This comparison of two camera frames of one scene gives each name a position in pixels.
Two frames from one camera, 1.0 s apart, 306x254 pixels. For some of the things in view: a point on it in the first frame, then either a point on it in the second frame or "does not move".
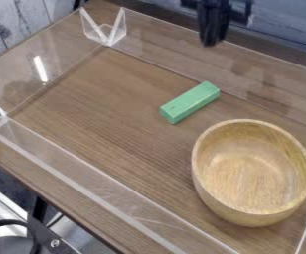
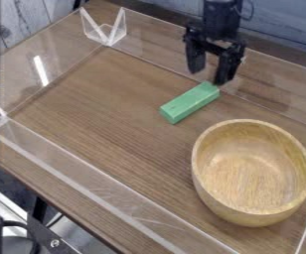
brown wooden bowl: [251, 172] does not move
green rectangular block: [189, 102] does not move
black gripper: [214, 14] → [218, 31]
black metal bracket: [49, 242] does not move
